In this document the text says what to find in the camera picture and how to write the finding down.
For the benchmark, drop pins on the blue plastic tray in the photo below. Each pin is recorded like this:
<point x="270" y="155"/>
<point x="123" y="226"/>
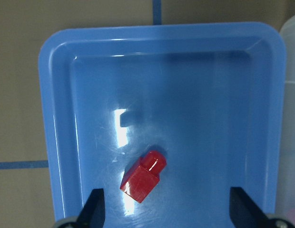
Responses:
<point x="209" y="97"/>

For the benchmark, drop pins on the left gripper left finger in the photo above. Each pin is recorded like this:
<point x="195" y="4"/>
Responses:
<point x="91" y="216"/>

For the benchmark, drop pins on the clear plastic storage box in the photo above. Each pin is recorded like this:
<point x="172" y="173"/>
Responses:
<point x="285" y="202"/>

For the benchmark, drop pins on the red toy block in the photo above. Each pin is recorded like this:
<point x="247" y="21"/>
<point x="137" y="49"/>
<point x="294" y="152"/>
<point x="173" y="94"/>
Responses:
<point x="143" y="176"/>

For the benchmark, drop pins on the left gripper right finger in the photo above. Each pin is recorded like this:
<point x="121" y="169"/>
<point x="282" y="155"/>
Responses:
<point x="245" y="213"/>

